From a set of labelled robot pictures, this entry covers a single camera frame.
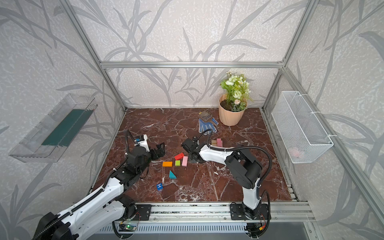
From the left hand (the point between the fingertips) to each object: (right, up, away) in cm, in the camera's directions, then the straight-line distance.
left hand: (160, 140), depth 82 cm
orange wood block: (+2, -15, +7) cm, 17 cm away
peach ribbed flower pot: (+42, +13, +18) cm, 48 cm away
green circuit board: (-12, -40, -11) cm, 44 cm away
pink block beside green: (+13, -14, +10) cm, 21 cm away
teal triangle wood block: (+6, -21, +3) cm, 21 cm away
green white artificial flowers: (+45, +29, +9) cm, 54 cm away
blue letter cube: (0, -25, -1) cm, 25 cm away
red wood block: (+8, -12, +12) cm, 19 cm away
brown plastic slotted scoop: (+26, +15, +30) cm, 42 cm away
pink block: (+34, -4, +15) cm, 38 cm away
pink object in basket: (+69, -5, -9) cm, 70 cm away
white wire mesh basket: (+65, +4, -20) cm, 68 cm away
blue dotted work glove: (+26, +7, +27) cm, 38 cm away
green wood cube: (+8, -15, +7) cm, 18 cm away
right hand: (+19, -9, +12) cm, 24 cm away
